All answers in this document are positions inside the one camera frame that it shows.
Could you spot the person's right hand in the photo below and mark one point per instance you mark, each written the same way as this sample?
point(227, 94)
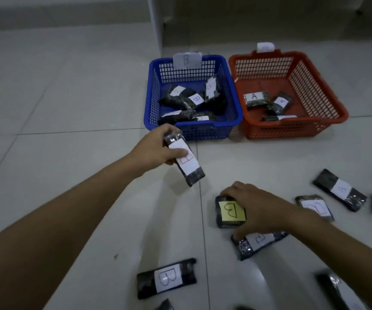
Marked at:
point(263, 213)

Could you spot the person's left hand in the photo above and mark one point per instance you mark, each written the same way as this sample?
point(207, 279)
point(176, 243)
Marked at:
point(153, 151)

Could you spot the yellow-label B packet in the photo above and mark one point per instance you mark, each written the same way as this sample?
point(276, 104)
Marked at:
point(229, 211)

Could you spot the black packet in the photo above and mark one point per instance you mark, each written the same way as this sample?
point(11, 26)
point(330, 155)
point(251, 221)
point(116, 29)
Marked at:
point(189, 164)

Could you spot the blue plastic basket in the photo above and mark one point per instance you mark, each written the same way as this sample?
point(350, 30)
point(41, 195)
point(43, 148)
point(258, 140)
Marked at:
point(205, 130)

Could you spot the red plastic basket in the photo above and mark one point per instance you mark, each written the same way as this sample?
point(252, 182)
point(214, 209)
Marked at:
point(269, 129)

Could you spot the person's left forearm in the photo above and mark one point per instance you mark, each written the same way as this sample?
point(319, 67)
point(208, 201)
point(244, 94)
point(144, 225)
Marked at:
point(60, 229)

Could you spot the person's right forearm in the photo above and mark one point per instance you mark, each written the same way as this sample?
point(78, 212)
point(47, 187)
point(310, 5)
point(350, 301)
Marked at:
point(350, 255)

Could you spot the large white paper tag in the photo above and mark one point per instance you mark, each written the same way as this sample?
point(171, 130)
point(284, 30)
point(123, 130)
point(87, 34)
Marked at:
point(187, 60)

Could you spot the white desk side panel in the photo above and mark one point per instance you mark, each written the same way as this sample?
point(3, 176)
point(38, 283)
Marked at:
point(155, 25)

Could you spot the small white paper tag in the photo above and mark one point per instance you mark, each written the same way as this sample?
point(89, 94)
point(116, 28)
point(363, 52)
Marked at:
point(265, 47)

